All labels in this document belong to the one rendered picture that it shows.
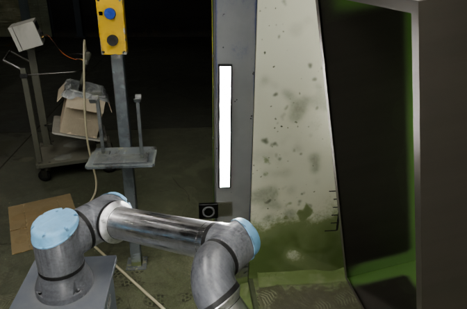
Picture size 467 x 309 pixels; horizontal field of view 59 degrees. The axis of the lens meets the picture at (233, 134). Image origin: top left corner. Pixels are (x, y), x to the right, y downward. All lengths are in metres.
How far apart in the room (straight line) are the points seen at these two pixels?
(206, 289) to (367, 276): 1.01
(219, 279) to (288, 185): 1.19
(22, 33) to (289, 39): 2.34
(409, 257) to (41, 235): 1.45
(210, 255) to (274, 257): 1.37
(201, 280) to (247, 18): 1.18
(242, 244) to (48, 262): 0.67
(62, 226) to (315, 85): 1.24
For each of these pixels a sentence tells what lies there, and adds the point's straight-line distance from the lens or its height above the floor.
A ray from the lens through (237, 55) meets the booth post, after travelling 1.89.
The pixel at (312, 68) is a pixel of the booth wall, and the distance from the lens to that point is 1.98.
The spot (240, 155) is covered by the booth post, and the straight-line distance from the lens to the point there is 2.05.
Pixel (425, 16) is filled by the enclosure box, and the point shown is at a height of 1.61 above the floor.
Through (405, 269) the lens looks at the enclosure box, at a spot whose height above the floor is 0.51.
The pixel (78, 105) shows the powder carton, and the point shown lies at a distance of 3.51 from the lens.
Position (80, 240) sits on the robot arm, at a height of 0.84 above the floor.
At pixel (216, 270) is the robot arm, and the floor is 1.00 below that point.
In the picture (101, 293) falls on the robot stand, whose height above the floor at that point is 0.64.
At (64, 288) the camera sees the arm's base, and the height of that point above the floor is 0.70.
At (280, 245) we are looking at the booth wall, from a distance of 2.38.
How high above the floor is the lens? 1.68
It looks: 22 degrees down
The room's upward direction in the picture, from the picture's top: 1 degrees clockwise
